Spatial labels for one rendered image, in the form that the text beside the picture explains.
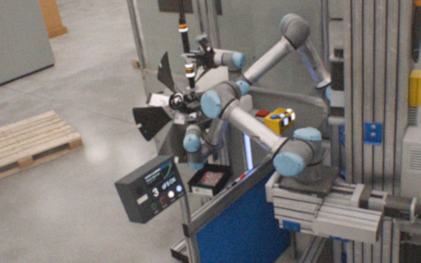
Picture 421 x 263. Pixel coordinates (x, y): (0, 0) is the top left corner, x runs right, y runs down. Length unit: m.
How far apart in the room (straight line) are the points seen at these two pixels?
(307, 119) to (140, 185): 1.54
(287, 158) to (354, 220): 0.39
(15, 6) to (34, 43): 0.64
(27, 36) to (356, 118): 6.72
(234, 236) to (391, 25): 1.39
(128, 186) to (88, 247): 1.91
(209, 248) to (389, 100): 1.16
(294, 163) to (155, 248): 1.87
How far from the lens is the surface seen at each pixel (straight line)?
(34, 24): 8.37
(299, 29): 2.41
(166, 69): 2.95
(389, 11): 2.03
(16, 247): 4.16
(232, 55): 2.50
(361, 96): 2.17
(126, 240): 3.81
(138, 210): 2.03
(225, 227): 2.63
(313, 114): 3.21
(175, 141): 2.75
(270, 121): 2.76
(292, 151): 2.04
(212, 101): 2.11
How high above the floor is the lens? 2.25
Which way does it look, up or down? 25 degrees down
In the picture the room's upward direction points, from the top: 8 degrees counter-clockwise
